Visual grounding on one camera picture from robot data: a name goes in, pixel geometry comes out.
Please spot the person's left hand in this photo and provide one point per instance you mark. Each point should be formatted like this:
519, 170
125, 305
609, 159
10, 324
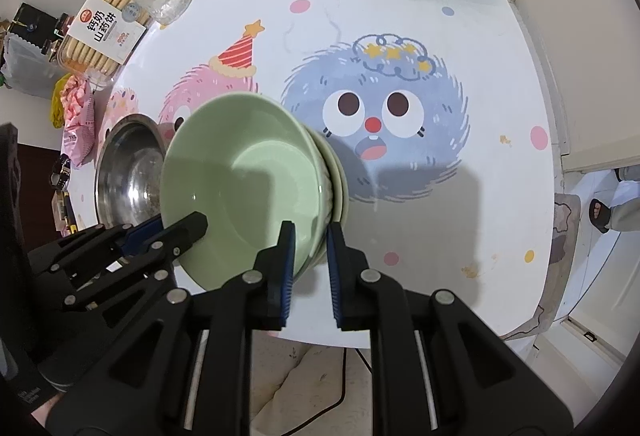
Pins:
41, 418

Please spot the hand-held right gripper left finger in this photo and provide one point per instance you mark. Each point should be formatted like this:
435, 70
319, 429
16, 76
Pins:
287, 276

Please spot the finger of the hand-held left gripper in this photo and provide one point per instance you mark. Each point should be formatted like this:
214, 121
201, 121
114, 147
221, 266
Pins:
142, 236
187, 228

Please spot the white door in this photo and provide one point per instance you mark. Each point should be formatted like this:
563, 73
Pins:
575, 65

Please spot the pink snack packet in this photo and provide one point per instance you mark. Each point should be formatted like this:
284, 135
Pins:
77, 115

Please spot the light green ceramic bowl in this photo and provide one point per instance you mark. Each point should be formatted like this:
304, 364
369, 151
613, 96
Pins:
225, 155
330, 186

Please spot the white cushion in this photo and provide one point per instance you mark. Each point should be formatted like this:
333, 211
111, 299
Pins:
295, 381

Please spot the cartoon monster tablecloth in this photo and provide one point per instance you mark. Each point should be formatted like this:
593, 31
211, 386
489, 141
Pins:
450, 241

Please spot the yellow black tool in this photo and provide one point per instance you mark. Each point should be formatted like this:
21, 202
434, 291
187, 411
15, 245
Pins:
65, 211

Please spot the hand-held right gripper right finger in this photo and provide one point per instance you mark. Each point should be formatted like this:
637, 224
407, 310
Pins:
334, 281

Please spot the dark brown cabinet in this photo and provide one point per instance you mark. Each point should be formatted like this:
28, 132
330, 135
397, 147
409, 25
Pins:
37, 176

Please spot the deep stainless steel bowl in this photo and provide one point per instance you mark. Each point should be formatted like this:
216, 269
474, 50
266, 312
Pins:
98, 176

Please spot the yellow packet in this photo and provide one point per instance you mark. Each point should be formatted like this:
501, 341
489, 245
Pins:
57, 103

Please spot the black wristwatch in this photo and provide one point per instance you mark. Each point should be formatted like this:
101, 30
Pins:
60, 170

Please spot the clear plastic biscuit box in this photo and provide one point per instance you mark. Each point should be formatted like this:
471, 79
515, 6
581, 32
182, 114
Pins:
107, 28

